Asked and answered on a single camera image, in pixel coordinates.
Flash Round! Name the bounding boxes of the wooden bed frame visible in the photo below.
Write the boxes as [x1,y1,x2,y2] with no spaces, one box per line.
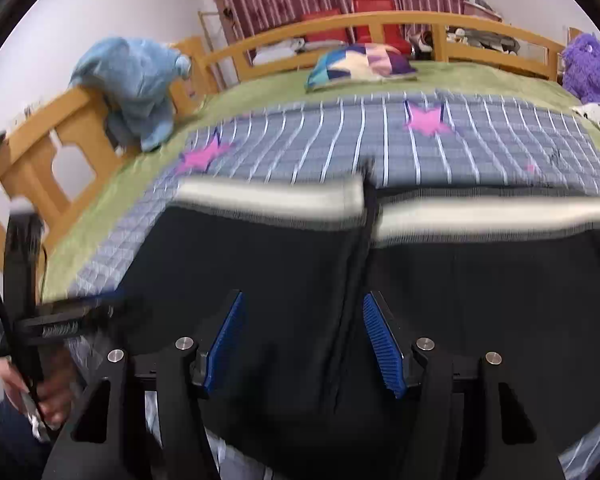
[0,11,564,268]

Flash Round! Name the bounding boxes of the grey plaid star blanket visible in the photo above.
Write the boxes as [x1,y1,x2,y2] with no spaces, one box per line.
[72,91,600,479]

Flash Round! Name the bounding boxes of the purple plush toy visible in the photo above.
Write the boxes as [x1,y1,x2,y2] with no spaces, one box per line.
[562,34,600,104]

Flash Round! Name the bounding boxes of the colourful patchwork cushion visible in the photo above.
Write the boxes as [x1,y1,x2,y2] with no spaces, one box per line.
[306,44,417,92]

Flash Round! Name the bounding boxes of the green bed cover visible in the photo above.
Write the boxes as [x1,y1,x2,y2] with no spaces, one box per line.
[43,62,600,299]

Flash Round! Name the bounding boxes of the black pants with white stripe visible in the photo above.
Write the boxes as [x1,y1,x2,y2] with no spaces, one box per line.
[120,177,600,479]

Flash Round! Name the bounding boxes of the person's left hand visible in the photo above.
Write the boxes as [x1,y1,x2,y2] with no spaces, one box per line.
[0,346,78,429]

